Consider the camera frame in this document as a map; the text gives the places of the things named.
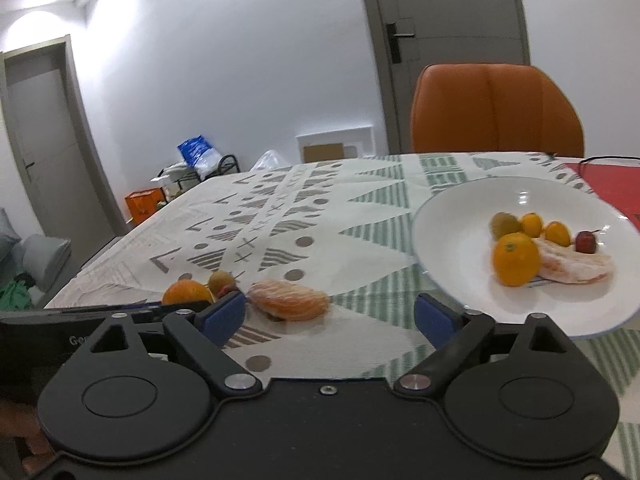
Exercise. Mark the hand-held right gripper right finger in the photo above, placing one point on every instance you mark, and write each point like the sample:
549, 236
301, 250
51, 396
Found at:
435, 317

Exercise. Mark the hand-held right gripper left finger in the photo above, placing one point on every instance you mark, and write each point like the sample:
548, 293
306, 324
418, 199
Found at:
225, 315

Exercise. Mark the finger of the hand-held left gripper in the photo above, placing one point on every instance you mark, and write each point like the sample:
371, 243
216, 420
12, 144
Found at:
150, 307

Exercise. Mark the large orange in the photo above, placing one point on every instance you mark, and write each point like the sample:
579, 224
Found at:
516, 260
187, 292

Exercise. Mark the white ceramic bowl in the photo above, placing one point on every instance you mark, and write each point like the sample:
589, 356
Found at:
460, 240

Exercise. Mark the green round fruit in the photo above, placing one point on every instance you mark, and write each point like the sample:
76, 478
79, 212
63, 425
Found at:
220, 281
501, 225

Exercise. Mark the small orange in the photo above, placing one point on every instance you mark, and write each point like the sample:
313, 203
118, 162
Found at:
531, 225
557, 233

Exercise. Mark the dark red passion fruit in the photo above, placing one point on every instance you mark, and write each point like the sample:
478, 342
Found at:
585, 242

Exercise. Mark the person's left hand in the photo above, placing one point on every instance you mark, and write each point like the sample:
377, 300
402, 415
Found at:
15, 417

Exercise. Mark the small red fruit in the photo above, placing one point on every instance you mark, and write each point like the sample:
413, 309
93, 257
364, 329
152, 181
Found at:
229, 290

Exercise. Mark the green cloth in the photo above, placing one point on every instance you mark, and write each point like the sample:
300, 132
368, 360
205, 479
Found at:
15, 295

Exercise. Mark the grey cushion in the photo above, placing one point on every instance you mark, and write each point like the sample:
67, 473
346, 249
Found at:
42, 255

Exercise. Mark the orange box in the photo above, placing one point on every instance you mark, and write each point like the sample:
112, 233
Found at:
142, 205

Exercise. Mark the patterned tablecloth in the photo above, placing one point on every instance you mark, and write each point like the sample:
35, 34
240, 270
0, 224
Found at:
300, 200

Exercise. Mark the black shelf rack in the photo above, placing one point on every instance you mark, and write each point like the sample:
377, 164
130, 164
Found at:
227, 162

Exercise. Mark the clear plastic bag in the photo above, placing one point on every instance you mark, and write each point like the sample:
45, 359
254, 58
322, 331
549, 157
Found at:
267, 160

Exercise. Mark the blue plastic bag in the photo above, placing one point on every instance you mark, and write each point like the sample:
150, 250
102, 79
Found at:
194, 150

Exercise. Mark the grey side door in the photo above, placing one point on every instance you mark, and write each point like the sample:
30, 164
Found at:
50, 135

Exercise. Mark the orange leather chair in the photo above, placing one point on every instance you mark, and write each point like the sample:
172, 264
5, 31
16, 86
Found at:
495, 110

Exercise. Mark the red table mat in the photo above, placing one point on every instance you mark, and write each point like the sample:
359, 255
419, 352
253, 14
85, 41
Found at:
610, 180

